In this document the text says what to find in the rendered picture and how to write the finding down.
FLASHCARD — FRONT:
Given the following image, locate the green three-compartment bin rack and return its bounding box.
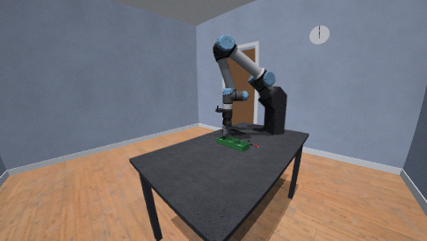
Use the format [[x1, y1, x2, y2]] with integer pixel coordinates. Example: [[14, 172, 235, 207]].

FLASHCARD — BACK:
[[216, 136, 250, 152]]

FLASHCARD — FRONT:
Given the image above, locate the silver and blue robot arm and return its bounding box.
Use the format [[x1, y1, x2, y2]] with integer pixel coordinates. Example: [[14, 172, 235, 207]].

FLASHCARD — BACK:
[[213, 35, 275, 104]]

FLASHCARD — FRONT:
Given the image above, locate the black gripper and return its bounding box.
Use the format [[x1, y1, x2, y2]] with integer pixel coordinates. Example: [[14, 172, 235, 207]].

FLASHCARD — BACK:
[[215, 104, 233, 135]]

